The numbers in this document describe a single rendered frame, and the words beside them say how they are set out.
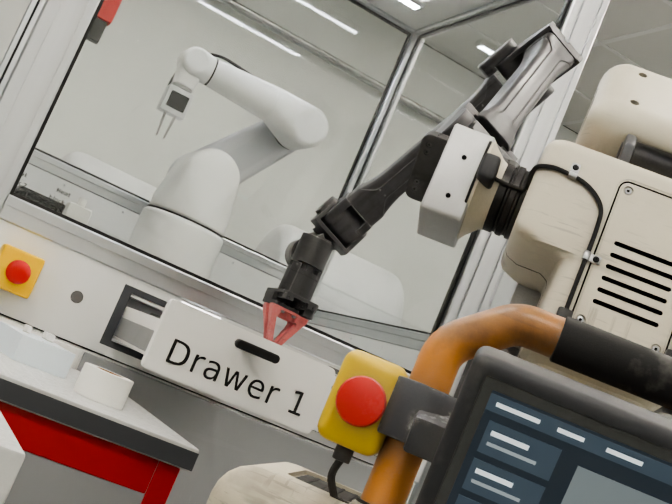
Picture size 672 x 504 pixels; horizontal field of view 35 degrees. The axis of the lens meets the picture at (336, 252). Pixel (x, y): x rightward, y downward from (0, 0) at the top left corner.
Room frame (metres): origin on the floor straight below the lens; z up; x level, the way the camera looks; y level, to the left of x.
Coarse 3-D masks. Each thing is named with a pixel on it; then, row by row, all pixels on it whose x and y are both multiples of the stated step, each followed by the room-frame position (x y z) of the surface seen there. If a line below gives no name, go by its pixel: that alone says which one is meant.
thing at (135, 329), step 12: (132, 312) 1.87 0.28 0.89; (120, 324) 1.90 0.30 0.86; (132, 324) 1.82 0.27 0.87; (144, 324) 1.76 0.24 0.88; (156, 324) 1.69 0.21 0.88; (120, 336) 1.86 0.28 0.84; (132, 336) 1.79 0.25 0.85; (144, 336) 1.72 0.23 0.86; (132, 348) 1.77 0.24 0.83; (144, 348) 1.69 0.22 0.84
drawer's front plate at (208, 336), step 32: (160, 320) 1.60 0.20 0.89; (192, 320) 1.61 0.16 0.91; (160, 352) 1.60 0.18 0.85; (192, 352) 1.62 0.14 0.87; (224, 352) 1.63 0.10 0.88; (288, 352) 1.67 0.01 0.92; (192, 384) 1.62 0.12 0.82; (256, 384) 1.66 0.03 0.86; (288, 384) 1.67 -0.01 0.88; (320, 384) 1.69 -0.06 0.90; (288, 416) 1.68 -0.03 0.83
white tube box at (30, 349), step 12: (0, 324) 1.63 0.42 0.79; (0, 336) 1.61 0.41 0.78; (12, 336) 1.56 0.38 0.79; (24, 336) 1.53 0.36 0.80; (36, 336) 1.64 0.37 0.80; (0, 348) 1.59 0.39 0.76; (12, 348) 1.54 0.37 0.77; (24, 348) 1.54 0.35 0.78; (36, 348) 1.54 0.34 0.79; (48, 348) 1.55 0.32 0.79; (60, 348) 1.58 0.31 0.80; (24, 360) 1.54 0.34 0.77; (36, 360) 1.55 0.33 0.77; (48, 360) 1.56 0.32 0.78; (60, 360) 1.56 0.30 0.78; (72, 360) 1.57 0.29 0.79; (48, 372) 1.56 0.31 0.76; (60, 372) 1.57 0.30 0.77
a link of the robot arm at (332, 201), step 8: (328, 200) 1.76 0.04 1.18; (336, 200) 1.76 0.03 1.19; (320, 208) 1.76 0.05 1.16; (328, 208) 1.76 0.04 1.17; (320, 216) 1.75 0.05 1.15; (320, 224) 1.76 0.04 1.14; (312, 232) 1.85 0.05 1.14; (320, 232) 1.79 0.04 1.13; (328, 232) 1.76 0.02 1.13; (296, 240) 1.82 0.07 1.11; (328, 240) 1.79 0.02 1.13; (336, 240) 1.76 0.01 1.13; (360, 240) 1.77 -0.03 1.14; (288, 248) 1.84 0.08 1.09; (336, 248) 1.79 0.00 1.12; (344, 248) 1.77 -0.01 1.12; (352, 248) 1.77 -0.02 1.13; (288, 256) 1.83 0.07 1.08
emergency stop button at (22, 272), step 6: (12, 264) 1.77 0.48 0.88; (18, 264) 1.77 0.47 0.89; (24, 264) 1.78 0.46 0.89; (6, 270) 1.77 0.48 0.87; (12, 270) 1.77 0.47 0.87; (18, 270) 1.77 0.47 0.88; (24, 270) 1.78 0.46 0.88; (30, 270) 1.78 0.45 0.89; (6, 276) 1.77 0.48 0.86; (12, 276) 1.77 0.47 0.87; (18, 276) 1.77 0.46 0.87; (24, 276) 1.78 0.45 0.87; (12, 282) 1.78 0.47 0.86; (18, 282) 1.78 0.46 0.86; (24, 282) 1.78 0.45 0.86
